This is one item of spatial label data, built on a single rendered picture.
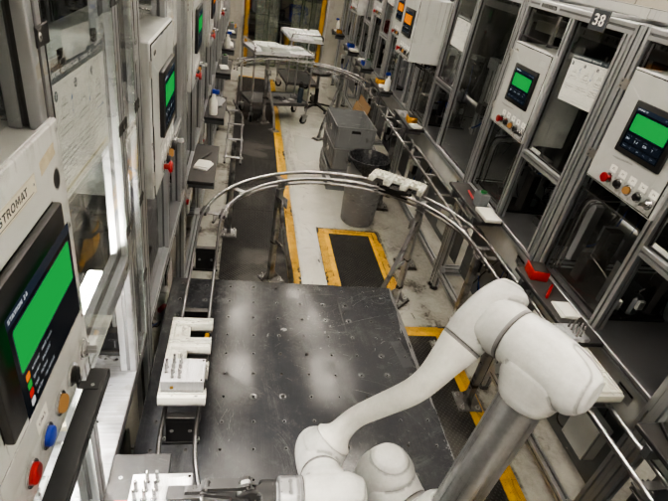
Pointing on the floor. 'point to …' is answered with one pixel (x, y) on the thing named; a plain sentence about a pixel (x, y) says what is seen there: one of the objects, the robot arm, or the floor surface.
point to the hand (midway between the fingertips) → (182, 500)
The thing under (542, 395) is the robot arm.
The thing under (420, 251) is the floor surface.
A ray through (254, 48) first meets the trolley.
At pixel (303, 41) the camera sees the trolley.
